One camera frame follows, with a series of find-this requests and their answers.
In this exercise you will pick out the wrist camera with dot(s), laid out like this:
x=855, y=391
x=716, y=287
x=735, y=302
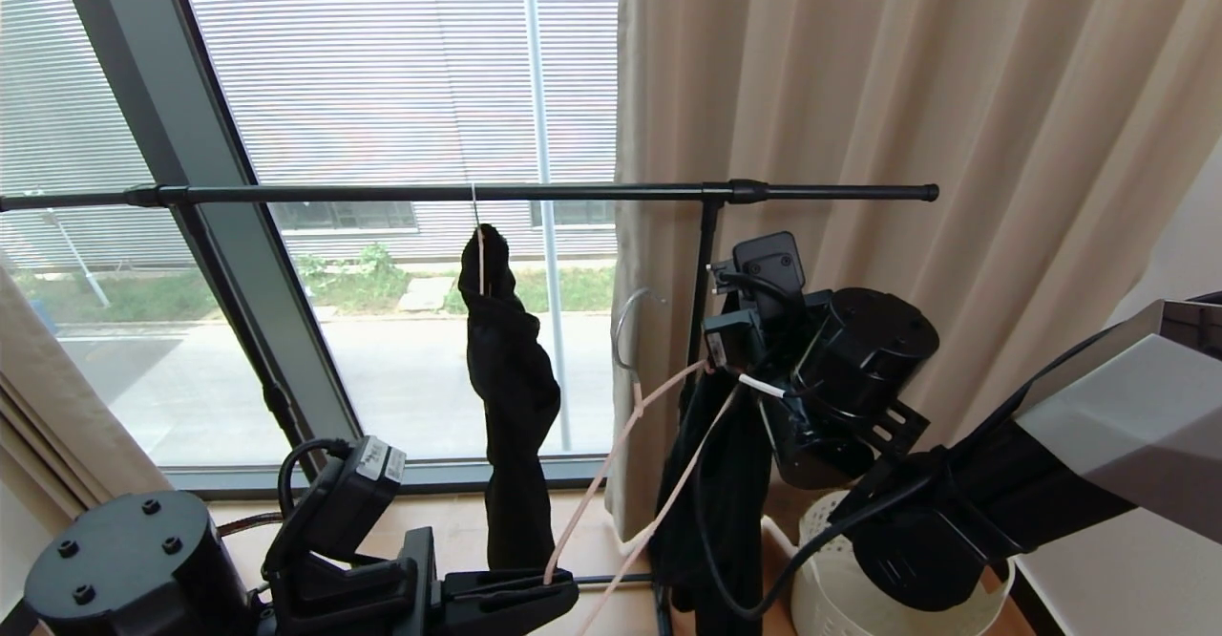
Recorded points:
x=769, y=264
x=344, y=502

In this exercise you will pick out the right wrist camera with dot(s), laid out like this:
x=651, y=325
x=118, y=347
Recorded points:
x=769, y=264

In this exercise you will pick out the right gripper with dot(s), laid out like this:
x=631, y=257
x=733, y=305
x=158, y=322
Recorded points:
x=735, y=340

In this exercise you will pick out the black clothes rack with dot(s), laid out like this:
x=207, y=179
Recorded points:
x=334, y=194

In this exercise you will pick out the pink clothes hanger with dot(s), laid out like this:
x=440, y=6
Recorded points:
x=597, y=483
x=479, y=254

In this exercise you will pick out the window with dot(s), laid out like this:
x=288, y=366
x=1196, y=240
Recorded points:
x=382, y=63

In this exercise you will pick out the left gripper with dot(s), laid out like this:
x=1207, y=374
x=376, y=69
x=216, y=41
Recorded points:
x=363, y=603

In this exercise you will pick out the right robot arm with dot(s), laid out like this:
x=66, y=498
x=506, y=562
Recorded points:
x=1050, y=464

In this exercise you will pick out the beige curtain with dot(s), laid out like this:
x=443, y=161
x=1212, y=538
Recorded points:
x=57, y=397
x=1002, y=63

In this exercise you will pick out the white laundry basket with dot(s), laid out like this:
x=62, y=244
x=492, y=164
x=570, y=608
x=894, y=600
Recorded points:
x=840, y=607

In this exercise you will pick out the black shorts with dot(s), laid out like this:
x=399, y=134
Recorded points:
x=516, y=407

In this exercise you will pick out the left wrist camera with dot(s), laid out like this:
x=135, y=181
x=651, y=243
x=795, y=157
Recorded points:
x=344, y=502

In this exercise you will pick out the black garment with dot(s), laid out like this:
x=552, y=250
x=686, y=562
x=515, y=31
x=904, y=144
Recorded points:
x=726, y=502

